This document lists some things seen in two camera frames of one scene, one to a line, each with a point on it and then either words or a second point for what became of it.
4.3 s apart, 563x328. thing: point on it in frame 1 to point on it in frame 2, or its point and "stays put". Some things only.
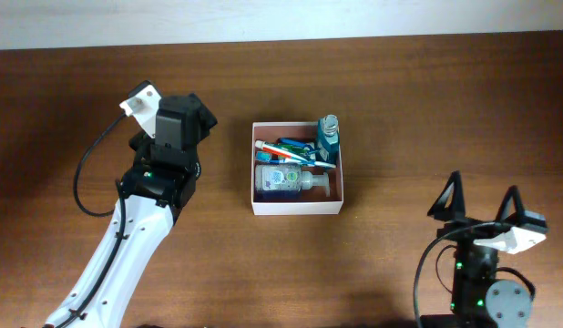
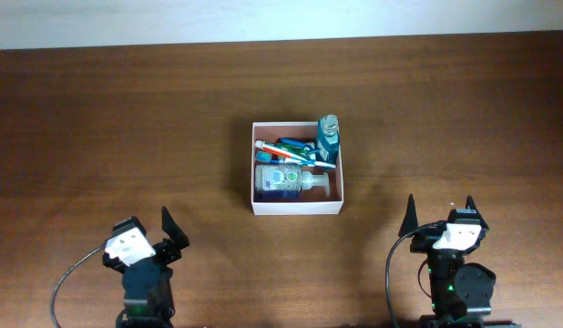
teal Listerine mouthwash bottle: x=327 y=146 stays put
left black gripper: x=207 y=117 to x=171 y=251
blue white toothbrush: x=267 y=156 stays put
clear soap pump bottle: x=286 y=182 stays put
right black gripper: x=455 y=209 to x=424 y=240
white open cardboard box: x=311 y=202 stays put
